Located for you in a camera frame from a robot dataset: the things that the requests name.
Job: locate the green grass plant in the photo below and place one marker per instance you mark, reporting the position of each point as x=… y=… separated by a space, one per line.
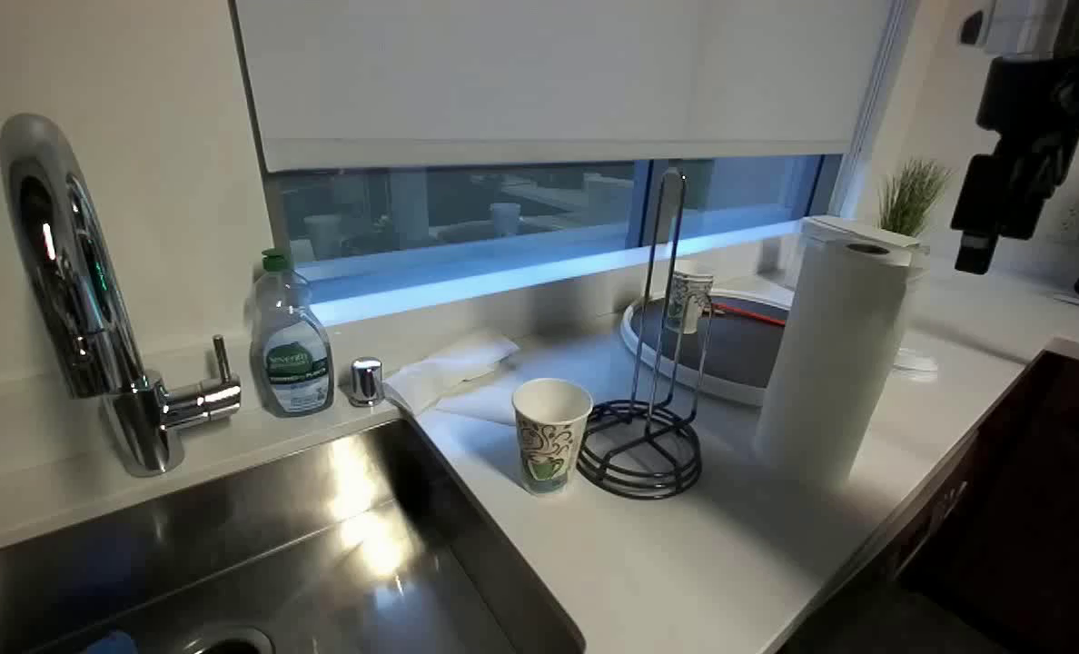
x=914 y=195

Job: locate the small chrome round knob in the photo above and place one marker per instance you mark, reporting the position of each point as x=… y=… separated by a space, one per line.
x=365 y=378

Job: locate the stainless steel sink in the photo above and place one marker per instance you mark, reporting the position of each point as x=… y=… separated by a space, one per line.
x=258 y=546

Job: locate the chrome kitchen faucet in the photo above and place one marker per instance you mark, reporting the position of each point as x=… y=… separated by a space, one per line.
x=69 y=291

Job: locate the dark under-counter cabinet front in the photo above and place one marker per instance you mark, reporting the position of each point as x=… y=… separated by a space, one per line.
x=1023 y=532

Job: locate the white roller blind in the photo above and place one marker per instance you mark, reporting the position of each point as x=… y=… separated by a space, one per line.
x=502 y=74

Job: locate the white paper towel roll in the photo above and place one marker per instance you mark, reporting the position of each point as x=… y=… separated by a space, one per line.
x=832 y=366

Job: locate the glass window pane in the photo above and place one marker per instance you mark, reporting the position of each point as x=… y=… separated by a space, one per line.
x=466 y=219

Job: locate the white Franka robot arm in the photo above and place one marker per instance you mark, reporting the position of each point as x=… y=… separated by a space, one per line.
x=1049 y=91

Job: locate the patterned paper cup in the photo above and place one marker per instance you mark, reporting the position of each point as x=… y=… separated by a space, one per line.
x=689 y=303
x=550 y=437

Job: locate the orange flat stick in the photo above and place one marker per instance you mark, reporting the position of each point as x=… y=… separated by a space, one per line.
x=756 y=309

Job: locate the white bowl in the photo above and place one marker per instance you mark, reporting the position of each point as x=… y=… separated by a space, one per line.
x=732 y=357

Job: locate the white folded cloth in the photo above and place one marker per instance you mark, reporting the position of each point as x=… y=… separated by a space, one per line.
x=451 y=369

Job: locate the clear dish soap bottle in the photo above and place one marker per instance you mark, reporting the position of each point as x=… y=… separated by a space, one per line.
x=291 y=357

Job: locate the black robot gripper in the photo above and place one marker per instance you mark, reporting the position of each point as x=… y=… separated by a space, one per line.
x=1013 y=195

